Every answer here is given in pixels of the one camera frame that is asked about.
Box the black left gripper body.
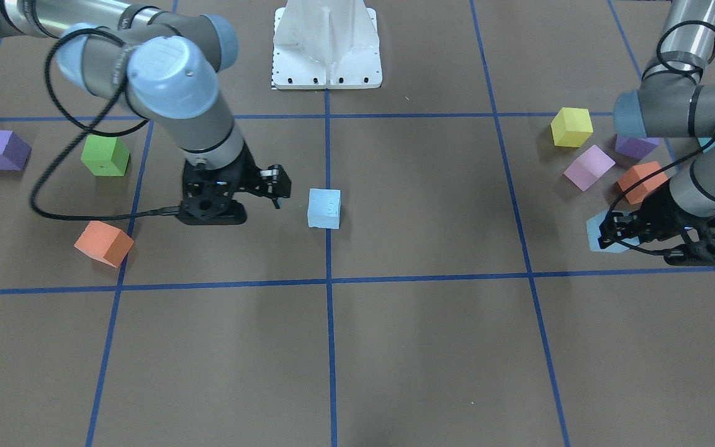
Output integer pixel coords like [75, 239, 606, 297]
[600, 183, 715, 266]

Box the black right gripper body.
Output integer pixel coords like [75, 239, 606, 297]
[176, 143, 266, 225]

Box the light blue foam block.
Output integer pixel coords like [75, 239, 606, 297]
[307, 189, 341, 230]
[585, 210, 630, 254]

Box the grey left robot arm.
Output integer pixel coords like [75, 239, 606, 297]
[588, 1, 715, 266]

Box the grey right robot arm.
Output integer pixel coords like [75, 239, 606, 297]
[0, 1, 292, 225]

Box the orange foam block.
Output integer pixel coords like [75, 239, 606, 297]
[617, 161, 670, 205]
[74, 221, 134, 268]

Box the purple foam block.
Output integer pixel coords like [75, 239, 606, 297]
[614, 135, 661, 160]
[0, 130, 32, 171]

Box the pink lilac foam block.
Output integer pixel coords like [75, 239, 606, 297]
[564, 145, 616, 191]

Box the green foam block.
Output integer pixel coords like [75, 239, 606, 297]
[81, 135, 131, 176]

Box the yellow foam block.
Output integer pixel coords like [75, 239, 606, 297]
[551, 107, 594, 148]

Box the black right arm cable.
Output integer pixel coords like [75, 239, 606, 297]
[29, 27, 182, 222]

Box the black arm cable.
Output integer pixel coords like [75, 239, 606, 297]
[29, 27, 182, 222]
[606, 20, 715, 256]

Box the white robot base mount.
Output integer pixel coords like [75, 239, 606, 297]
[271, 1, 383, 90]

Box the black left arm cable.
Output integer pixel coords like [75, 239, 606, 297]
[606, 20, 715, 256]

